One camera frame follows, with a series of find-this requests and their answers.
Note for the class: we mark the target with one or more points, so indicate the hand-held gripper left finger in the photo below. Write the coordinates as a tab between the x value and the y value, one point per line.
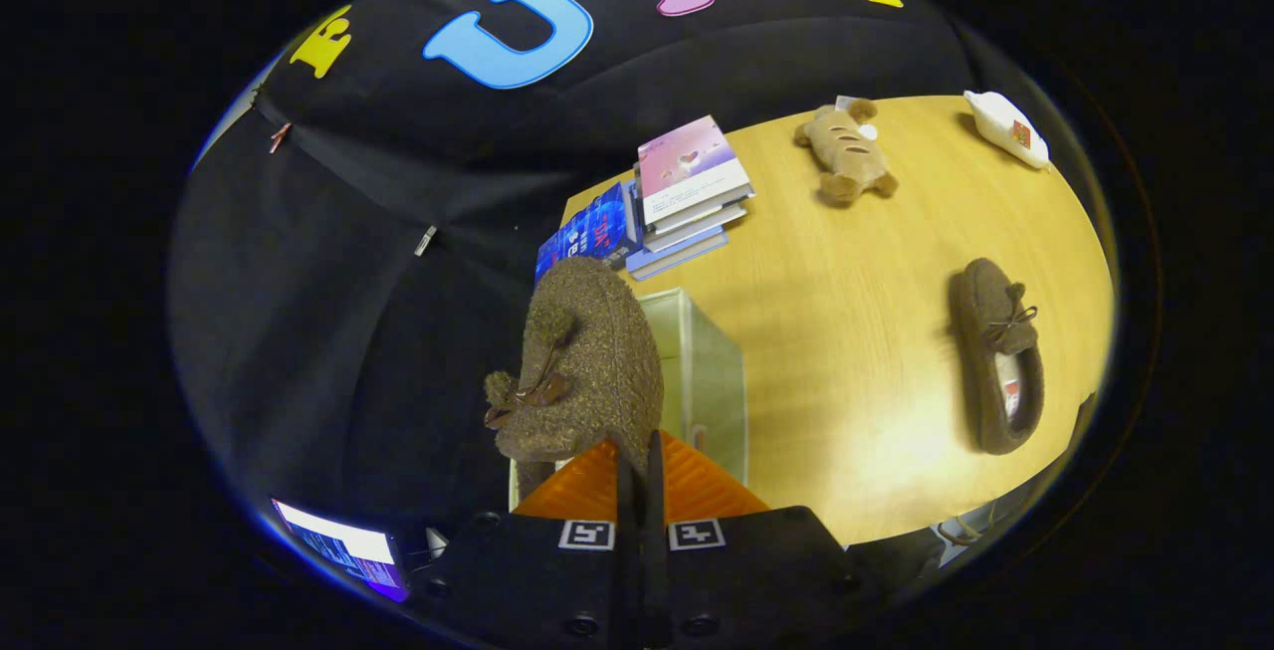
528	580

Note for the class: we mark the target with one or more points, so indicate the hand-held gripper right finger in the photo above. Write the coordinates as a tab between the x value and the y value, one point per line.
766	570

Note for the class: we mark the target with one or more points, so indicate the pale green fabric storage box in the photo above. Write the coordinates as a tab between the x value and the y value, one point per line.
707	381

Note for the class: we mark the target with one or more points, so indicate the brown fuzzy slipper shoe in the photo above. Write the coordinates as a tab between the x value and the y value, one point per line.
597	331
980	292

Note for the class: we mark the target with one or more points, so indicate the lit computer screen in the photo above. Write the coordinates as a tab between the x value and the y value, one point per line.
343	545

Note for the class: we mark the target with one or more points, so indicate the black backdrop cloth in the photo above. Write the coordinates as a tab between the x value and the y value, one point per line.
328	331

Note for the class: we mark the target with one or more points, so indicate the pale blue book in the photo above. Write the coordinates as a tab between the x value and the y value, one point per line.
682	254

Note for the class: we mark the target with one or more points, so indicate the dark blue book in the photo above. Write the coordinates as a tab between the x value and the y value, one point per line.
587	232

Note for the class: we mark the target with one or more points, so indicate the white book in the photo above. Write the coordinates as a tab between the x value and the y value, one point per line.
702	222

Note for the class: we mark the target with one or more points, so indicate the small silver clip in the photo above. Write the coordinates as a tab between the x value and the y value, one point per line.
425	240

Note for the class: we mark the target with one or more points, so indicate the pink cover book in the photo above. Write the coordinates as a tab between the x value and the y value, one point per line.
692	167

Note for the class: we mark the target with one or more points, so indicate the tan bread plush toy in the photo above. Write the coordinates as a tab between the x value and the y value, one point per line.
846	152

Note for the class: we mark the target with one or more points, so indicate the white plush pouch red label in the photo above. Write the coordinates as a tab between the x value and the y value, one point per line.
1005	127

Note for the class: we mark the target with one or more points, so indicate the pink clothes peg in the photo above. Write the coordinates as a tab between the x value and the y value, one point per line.
280	137

